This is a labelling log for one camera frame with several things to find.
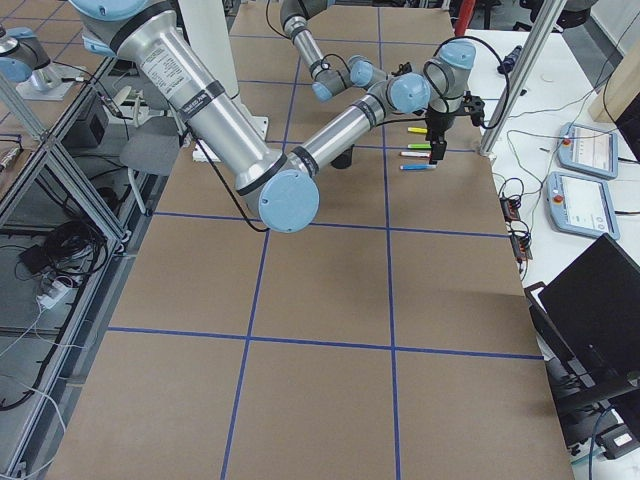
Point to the near teach pendant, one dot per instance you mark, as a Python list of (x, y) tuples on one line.
[(581, 205)]

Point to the grey office chair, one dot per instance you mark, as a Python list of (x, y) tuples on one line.
[(152, 150)]

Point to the brown table mat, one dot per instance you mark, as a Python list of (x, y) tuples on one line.
[(390, 339)]

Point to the black mesh pen cup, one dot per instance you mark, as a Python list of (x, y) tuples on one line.
[(343, 160)]

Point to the red whiteboard marker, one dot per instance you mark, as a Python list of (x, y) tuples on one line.
[(415, 154)]

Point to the wooden board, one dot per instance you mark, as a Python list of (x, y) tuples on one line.
[(619, 20)]

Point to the blue highlighter pen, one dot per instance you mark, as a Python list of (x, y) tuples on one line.
[(417, 167)]

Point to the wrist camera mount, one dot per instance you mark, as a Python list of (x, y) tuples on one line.
[(472, 106)]

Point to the far teach pendant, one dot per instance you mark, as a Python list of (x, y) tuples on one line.
[(588, 150)]

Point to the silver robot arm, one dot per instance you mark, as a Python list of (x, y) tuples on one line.
[(330, 60), (278, 187)]

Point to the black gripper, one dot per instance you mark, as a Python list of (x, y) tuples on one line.
[(436, 123), (403, 69)]

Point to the teach pendant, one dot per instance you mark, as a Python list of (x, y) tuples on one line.
[(581, 205), (588, 150)]

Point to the aluminium frame post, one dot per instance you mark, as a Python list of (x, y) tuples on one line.
[(535, 42)]

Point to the black laptop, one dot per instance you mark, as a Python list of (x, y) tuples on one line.
[(594, 305)]

